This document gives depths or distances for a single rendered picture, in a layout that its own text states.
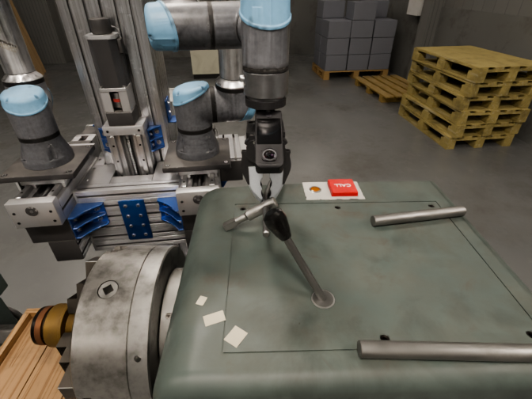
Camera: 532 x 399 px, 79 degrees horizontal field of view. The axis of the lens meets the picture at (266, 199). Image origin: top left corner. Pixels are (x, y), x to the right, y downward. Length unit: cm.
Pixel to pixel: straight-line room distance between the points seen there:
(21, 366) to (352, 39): 678
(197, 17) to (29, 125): 75
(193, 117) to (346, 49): 612
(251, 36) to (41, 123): 84
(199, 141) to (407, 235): 71
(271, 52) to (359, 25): 656
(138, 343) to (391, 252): 46
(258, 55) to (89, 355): 53
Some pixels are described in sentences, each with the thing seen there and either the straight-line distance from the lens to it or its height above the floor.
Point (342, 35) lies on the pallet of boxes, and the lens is 699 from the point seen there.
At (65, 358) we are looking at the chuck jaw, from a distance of 75.
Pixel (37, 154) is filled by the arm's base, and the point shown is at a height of 121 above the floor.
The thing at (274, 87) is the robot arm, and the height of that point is 152.
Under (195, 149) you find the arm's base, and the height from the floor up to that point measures 120.
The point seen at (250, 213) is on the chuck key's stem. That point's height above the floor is 130.
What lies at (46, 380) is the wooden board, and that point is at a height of 88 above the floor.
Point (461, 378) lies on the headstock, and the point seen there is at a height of 125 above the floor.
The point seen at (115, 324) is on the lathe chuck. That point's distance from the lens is 61.
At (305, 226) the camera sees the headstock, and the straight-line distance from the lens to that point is 66.
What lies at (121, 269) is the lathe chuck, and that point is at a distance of 64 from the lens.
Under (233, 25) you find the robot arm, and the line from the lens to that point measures 62.
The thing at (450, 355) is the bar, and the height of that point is 127.
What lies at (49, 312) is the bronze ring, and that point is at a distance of 80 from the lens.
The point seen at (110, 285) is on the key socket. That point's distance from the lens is 64.
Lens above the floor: 167
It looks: 34 degrees down
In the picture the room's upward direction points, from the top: straight up
